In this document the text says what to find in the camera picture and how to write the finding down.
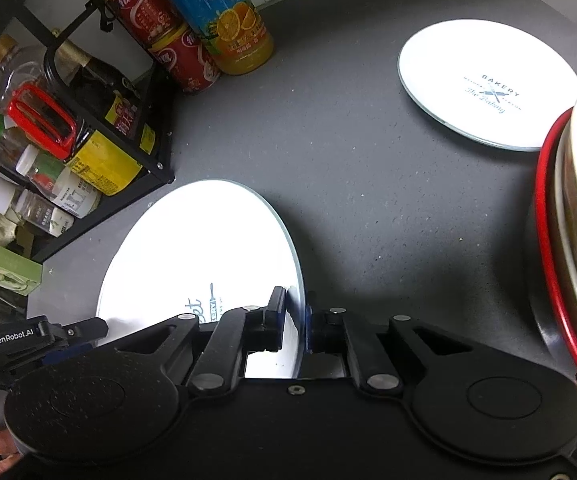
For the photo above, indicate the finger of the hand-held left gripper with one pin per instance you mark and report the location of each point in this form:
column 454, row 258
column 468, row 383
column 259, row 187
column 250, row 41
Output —
column 87, row 331

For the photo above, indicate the small clear spice jar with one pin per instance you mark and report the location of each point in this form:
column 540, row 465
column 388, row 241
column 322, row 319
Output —
column 38, row 215

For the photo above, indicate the small bottle with white cap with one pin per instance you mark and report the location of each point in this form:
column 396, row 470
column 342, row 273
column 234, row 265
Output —
column 43, row 167

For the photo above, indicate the dark sauce bottle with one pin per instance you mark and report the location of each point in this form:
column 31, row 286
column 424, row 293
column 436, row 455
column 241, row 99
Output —
column 96, row 82

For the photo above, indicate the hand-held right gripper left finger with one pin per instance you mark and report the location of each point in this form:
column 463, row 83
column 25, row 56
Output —
column 274, row 317

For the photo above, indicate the red drink can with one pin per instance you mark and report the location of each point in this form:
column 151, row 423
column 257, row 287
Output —
column 188, row 60
column 141, row 10

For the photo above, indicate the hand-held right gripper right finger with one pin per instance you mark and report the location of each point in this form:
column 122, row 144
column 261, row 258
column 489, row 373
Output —
column 309, row 322

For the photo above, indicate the small deep white plate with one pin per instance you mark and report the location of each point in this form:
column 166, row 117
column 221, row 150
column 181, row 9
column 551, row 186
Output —
column 468, row 60

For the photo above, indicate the large deep white plate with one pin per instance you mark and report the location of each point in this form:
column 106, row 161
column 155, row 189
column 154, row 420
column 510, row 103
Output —
column 193, row 260

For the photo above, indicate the black metal rack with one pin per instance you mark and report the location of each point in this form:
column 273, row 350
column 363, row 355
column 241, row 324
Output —
column 108, row 210

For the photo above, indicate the orange juice bottle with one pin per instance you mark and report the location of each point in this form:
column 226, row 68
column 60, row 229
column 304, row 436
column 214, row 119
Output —
column 228, row 25

